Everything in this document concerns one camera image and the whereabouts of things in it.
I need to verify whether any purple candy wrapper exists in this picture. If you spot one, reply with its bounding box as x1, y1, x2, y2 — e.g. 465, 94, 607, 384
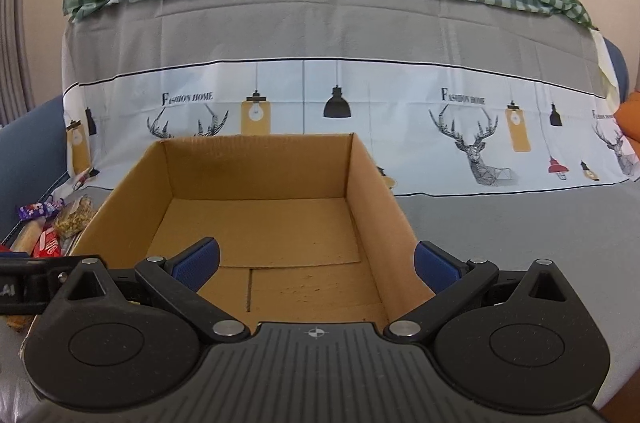
17, 198, 65, 221

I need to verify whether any grey deer print sofa cover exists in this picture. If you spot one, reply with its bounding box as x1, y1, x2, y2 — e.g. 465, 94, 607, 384
0, 0, 640, 423

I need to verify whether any clear bag of nuts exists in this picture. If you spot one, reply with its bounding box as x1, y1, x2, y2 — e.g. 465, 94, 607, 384
53, 195, 96, 239

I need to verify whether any grey curtain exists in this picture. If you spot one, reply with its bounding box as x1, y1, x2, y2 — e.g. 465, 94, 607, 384
1, 0, 35, 126

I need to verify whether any pale cracker stick packet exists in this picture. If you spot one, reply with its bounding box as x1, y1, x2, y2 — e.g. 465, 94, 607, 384
11, 218, 43, 255

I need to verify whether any brown cardboard box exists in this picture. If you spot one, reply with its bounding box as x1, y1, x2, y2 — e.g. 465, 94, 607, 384
73, 135, 432, 328

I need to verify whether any red long snack packet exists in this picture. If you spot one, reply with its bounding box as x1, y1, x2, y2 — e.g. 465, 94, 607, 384
32, 226, 63, 258

